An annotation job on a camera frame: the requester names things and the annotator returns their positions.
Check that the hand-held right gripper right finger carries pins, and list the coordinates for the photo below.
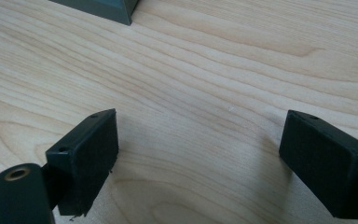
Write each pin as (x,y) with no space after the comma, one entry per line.
(329,165)

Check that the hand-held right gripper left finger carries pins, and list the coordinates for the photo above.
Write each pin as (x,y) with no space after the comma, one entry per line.
(87,161)

